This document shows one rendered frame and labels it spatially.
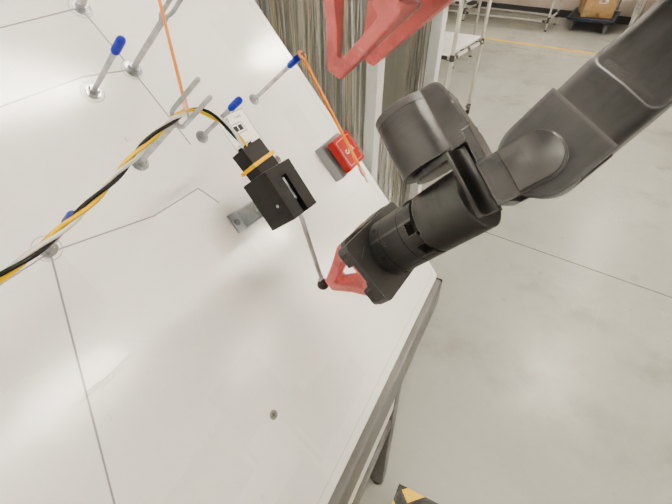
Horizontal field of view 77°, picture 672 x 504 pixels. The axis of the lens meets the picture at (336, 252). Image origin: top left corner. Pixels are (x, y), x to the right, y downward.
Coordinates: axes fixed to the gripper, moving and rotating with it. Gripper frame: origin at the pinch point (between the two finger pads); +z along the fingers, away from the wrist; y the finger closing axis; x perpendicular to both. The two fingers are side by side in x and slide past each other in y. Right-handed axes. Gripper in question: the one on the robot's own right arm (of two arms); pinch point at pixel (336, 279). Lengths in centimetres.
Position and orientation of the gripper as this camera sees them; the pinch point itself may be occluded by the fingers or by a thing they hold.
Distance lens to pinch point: 47.6
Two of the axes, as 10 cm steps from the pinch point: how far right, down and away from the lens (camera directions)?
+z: -5.9, 3.9, 7.1
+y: -5.1, 4.9, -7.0
